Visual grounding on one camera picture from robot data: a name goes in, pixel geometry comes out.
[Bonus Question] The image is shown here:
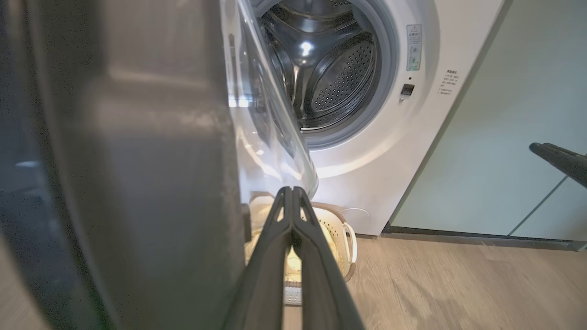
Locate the mint green right cabinet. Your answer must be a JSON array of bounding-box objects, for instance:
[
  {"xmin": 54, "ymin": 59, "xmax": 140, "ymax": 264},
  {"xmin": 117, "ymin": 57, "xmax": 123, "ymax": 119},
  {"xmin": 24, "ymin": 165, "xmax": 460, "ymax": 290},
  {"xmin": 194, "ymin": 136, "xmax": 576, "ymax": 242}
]
[{"xmin": 390, "ymin": 0, "xmax": 587, "ymax": 237}]

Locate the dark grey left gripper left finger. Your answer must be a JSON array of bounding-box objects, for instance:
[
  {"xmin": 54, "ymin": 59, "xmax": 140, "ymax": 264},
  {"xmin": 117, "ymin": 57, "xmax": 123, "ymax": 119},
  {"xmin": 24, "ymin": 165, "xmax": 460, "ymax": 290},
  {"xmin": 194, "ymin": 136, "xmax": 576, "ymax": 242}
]
[{"xmin": 223, "ymin": 187, "xmax": 293, "ymax": 330}]

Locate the cream perforated laundry basket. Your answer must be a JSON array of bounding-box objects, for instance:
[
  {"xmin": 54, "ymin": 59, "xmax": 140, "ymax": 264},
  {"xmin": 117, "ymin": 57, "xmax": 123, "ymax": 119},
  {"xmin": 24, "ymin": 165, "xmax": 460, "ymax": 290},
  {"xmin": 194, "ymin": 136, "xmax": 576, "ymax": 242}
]
[{"xmin": 245, "ymin": 195, "xmax": 358, "ymax": 307}]

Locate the grey warning sticker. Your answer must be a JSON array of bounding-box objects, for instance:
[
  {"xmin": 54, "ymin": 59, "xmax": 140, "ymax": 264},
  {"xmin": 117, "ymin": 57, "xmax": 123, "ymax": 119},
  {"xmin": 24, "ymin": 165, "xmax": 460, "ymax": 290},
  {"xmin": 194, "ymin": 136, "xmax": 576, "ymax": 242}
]
[{"xmin": 406, "ymin": 24, "xmax": 423, "ymax": 72}]

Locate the white front-load washing machine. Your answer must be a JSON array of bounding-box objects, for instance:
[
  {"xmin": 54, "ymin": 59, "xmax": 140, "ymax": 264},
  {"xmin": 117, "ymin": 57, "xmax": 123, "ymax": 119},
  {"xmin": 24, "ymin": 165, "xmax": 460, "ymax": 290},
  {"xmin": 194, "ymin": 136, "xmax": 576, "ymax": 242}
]
[{"xmin": 250, "ymin": 0, "xmax": 505, "ymax": 237}]

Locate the dark cabinet plinth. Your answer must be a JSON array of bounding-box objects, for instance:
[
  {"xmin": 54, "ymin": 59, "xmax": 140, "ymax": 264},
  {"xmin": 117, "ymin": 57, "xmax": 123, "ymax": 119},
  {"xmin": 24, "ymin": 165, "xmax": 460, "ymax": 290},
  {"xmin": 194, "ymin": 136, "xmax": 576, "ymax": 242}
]
[{"xmin": 381, "ymin": 222, "xmax": 587, "ymax": 252}]

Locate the grey washing machine door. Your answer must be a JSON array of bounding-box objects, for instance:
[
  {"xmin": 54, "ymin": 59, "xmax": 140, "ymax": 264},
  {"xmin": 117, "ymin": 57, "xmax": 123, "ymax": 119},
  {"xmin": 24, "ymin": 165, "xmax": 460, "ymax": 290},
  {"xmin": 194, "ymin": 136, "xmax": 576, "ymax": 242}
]
[{"xmin": 0, "ymin": 0, "xmax": 318, "ymax": 330}]

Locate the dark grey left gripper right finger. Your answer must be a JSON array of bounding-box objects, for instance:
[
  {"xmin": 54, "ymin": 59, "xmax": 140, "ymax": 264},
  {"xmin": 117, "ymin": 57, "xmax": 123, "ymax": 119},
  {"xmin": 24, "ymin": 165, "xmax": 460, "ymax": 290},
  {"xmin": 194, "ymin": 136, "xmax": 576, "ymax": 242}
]
[{"xmin": 292, "ymin": 187, "xmax": 365, "ymax": 330}]

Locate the pale green cabinet panel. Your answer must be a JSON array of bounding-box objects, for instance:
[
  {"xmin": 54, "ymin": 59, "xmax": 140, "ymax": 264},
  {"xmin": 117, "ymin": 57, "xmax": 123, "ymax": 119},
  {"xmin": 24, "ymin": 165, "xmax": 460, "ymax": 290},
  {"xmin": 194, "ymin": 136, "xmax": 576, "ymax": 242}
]
[{"xmin": 510, "ymin": 178, "xmax": 587, "ymax": 242}]

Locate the round white filter cover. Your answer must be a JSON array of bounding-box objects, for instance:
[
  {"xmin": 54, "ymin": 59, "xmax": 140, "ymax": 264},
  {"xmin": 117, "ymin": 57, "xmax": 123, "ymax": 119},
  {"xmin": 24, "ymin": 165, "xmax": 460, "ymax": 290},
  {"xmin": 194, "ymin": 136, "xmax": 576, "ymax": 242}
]
[{"xmin": 338, "ymin": 207, "xmax": 371, "ymax": 221}]

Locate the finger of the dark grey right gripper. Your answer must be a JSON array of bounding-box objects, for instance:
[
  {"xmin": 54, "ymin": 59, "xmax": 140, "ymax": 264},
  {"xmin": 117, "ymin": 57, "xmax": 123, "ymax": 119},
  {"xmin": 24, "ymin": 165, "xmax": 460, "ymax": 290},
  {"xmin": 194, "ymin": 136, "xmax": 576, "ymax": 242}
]
[{"xmin": 529, "ymin": 142, "xmax": 587, "ymax": 189}]

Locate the stainless steel washing machine drum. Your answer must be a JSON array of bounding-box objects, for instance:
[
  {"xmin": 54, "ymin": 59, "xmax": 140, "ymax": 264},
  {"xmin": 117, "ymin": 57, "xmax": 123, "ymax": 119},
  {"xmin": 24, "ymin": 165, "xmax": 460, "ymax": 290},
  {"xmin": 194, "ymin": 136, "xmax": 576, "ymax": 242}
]
[{"xmin": 260, "ymin": 0, "xmax": 382, "ymax": 132}]

